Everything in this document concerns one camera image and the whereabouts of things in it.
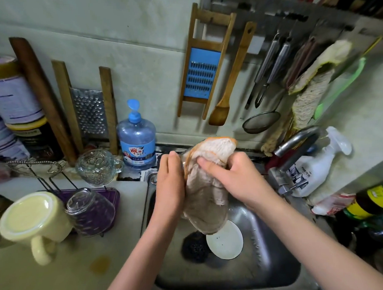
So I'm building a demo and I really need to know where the person's left hand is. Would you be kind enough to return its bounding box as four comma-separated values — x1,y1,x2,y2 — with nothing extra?
149,150,188,226

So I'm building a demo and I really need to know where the person's right hand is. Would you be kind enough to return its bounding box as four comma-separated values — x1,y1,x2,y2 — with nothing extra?
197,150,279,213

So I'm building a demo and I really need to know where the beige dish cloth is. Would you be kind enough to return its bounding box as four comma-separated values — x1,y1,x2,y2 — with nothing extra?
180,137,241,236

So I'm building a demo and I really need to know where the small clear glass cup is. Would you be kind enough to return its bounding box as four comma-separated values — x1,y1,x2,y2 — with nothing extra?
74,147,126,188

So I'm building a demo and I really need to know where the yellow mug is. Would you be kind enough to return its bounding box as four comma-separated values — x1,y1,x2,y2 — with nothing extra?
0,190,75,268

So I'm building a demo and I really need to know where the brown amber glass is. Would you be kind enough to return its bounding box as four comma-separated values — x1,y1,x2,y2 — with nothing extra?
0,193,15,248

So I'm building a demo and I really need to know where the person's left forearm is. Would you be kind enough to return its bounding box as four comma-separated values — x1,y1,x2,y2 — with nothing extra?
99,213,185,290

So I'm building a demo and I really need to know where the person's right forearm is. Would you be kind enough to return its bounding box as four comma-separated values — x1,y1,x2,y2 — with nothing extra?
256,183,383,290

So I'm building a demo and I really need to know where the red container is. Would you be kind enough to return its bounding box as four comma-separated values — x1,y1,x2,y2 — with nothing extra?
267,146,301,173

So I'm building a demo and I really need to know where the purple plastic tray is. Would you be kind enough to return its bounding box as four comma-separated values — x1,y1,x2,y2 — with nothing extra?
49,186,122,236

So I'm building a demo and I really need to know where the mesh strainer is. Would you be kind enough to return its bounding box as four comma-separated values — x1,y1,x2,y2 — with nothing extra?
239,35,320,135

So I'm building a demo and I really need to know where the small blue water bottle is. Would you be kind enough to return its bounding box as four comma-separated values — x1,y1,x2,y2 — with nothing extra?
115,98,158,169

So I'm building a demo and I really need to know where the metal faucet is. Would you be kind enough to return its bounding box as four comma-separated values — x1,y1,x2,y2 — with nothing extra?
265,125,324,198

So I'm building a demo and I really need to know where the white plate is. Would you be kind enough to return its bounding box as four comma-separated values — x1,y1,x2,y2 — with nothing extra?
205,218,245,261

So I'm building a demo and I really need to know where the white spray bottle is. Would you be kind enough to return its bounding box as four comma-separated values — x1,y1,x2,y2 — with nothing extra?
288,125,355,198

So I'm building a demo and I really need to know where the stainless steel sink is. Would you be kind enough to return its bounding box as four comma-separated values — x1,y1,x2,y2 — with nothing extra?
138,148,329,290

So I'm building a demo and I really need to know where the pink and white plastic bag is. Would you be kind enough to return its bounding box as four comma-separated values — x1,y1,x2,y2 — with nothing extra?
310,190,359,217

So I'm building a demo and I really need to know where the wooden spatula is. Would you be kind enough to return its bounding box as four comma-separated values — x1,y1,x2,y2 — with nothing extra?
204,21,262,127

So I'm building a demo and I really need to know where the metal peeler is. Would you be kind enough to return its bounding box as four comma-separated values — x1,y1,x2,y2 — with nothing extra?
241,33,284,111
252,36,295,109

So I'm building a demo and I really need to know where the wooden framed metal grater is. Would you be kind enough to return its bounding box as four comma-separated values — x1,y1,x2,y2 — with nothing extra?
51,57,120,158

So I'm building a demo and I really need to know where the wooden slicer with blue blade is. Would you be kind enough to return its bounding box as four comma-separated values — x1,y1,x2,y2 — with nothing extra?
173,1,241,121

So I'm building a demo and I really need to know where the dark bottle with yellow label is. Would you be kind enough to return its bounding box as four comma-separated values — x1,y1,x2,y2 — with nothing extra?
345,182,383,221

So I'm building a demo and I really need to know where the metal pot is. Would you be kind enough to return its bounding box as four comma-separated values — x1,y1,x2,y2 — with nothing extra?
345,224,383,283

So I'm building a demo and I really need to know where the wooden rolling pin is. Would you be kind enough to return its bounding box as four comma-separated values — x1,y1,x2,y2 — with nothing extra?
8,35,78,168

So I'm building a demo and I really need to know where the stack of labelled tin cans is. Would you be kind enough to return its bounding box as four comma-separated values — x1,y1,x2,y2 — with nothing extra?
0,53,61,165

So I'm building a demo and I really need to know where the black wire scourer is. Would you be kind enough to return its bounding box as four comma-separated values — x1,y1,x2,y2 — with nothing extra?
181,230,212,265

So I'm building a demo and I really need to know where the metal wire cup rack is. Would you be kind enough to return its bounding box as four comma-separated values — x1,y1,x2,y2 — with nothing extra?
5,155,123,241

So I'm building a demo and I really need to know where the wall mounted metal utensil rack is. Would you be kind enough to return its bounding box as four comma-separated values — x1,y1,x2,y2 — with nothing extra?
199,0,383,47

